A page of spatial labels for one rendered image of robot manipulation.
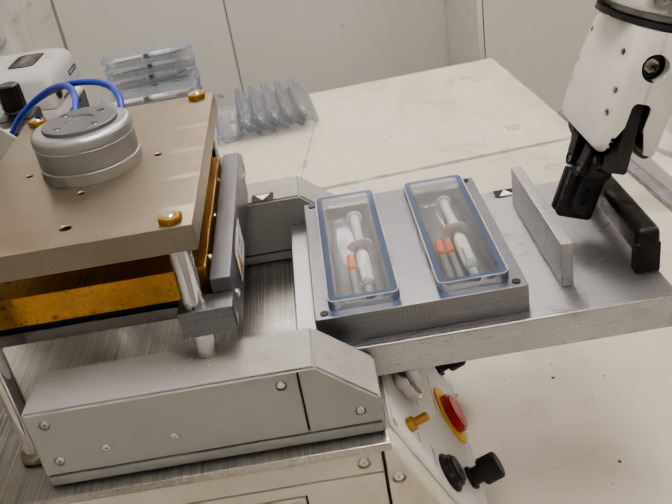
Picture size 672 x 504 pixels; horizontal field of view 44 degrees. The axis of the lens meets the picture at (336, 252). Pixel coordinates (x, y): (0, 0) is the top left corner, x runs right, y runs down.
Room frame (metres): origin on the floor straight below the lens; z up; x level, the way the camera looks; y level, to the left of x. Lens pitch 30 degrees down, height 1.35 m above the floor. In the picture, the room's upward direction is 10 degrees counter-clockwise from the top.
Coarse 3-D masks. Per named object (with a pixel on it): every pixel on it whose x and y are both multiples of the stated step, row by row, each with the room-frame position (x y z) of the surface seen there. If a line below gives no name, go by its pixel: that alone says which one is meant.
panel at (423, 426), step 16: (432, 368) 0.68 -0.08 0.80; (384, 384) 0.52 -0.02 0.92; (432, 384) 0.64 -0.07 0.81; (448, 384) 0.70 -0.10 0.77; (400, 400) 0.53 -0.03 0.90; (432, 400) 0.60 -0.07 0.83; (400, 416) 0.50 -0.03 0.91; (416, 416) 0.50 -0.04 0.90; (432, 416) 0.57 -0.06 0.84; (400, 432) 0.47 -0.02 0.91; (416, 432) 0.50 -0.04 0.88; (432, 432) 0.54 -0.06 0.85; (448, 432) 0.58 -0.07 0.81; (464, 432) 0.62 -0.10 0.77; (416, 448) 0.48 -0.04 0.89; (432, 448) 0.51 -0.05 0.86; (448, 448) 0.54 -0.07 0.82; (464, 448) 0.59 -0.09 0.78; (432, 464) 0.48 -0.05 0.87; (464, 464) 0.55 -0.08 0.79; (448, 480) 0.49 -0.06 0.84; (464, 496) 0.49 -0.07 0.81; (480, 496) 0.53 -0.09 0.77
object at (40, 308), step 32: (160, 256) 0.55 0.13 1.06; (0, 288) 0.54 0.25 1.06; (32, 288) 0.53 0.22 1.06; (64, 288) 0.52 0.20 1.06; (96, 288) 0.52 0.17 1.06; (128, 288) 0.52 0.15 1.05; (160, 288) 0.52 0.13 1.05; (0, 320) 0.52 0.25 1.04; (32, 320) 0.52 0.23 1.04; (64, 320) 0.52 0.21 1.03; (96, 320) 0.52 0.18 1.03; (128, 320) 0.52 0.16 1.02; (160, 320) 0.52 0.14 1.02
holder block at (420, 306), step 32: (384, 192) 0.72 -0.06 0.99; (384, 224) 0.65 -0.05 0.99; (320, 256) 0.62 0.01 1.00; (416, 256) 0.59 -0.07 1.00; (512, 256) 0.56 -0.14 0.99; (320, 288) 0.57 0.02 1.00; (416, 288) 0.54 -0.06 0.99; (480, 288) 0.53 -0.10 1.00; (512, 288) 0.52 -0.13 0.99; (320, 320) 0.52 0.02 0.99; (352, 320) 0.52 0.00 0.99; (384, 320) 0.52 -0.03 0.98; (416, 320) 0.52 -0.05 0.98; (448, 320) 0.52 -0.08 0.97
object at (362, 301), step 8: (376, 208) 0.67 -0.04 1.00; (320, 240) 0.63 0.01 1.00; (392, 264) 0.57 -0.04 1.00; (368, 296) 0.53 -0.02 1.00; (376, 296) 0.53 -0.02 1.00; (384, 296) 0.53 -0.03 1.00; (392, 296) 0.53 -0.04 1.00; (328, 304) 0.53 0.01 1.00; (336, 304) 0.53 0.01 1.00; (344, 304) 0.53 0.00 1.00; (352, 304) 0.53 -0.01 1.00; (360, 304) 0.53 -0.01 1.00; (368, 304) 0.53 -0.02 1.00
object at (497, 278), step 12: (420, 180) 0.71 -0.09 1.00; (468, 192) 0.67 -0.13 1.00; (408, 204) 0.68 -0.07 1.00; (480, 216) 0.62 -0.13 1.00; (420, 240) 0.61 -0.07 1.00; (480, 276) 0.53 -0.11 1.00; (492, 276) 0.53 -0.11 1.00; (504, 276) 0.53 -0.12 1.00; (444, 288) 0.53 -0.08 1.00; (456, 288) 0.53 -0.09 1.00; (468, 288) 0.53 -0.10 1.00
